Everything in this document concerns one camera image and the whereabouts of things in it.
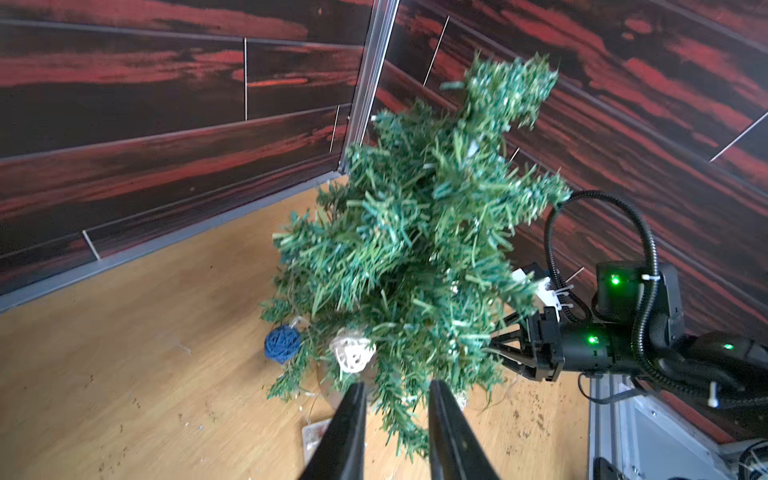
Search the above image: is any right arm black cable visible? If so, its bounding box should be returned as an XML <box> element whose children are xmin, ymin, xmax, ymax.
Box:
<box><xmin>542</xmin><ymin>189</ymin><xmax>768</xmax><ymax>409</ymax></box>

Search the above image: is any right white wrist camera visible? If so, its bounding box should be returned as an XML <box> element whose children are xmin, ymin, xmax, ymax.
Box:
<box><xmin>512</xmin><ymin>263</ymin><xmax>573</xmax><ymax>318</ymax></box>

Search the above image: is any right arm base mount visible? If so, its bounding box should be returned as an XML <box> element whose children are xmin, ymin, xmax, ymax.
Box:
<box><xmin>587</xmin><ymin>375</ymin><xmax>767</xmax><ymax>479</ymax></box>

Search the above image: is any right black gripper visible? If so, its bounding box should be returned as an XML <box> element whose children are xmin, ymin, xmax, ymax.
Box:
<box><xmin>488</xmin><ymin>261</ymin><xmax>685</xmax><ymax>381</ymax></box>

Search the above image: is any decorated christmas tree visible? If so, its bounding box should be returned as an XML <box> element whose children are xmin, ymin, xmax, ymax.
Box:
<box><xmin>262</xmin><ymin>56</ymin><xmax>570</xmax><ymax>456</ymax></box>

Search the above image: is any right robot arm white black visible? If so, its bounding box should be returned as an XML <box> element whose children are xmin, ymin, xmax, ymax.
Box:
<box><xmin>490</xmin><ymin>261</ymin><xmax>767</xmax><ymax>437</ymax></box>

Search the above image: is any right clear battery box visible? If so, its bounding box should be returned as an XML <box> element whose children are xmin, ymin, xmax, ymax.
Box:
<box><xmin>301</xmin><ymin>418</ymin><xmax>332</xmax><ymax>466</ymax></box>

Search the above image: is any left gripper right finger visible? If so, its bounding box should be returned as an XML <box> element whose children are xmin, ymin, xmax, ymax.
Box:
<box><xmin>428</xmin><ymin>380</ymin><xmax>499</xmax><ymax>480</ymax></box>

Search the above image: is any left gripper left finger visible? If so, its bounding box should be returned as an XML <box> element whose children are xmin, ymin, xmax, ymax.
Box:
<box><xmin>299</xmin><ymin>382</ymin><xmax>367</xmax><ymax>480</ymax></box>

